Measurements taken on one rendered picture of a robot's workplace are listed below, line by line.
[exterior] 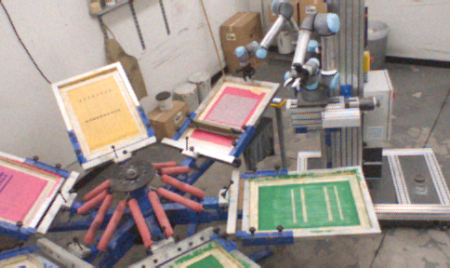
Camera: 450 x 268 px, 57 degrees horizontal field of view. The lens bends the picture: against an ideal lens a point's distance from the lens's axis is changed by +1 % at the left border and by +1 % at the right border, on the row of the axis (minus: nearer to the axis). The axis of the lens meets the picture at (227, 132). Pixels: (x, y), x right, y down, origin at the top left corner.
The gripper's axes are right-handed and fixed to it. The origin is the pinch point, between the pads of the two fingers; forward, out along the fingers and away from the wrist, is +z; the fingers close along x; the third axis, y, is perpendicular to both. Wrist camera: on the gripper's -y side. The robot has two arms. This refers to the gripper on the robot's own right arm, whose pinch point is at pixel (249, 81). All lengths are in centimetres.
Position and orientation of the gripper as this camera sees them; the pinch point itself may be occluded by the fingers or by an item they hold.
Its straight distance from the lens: 352.2
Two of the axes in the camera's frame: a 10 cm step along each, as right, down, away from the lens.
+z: 3.1, 6.5, 6.9
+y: 8.1, 2.0, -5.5
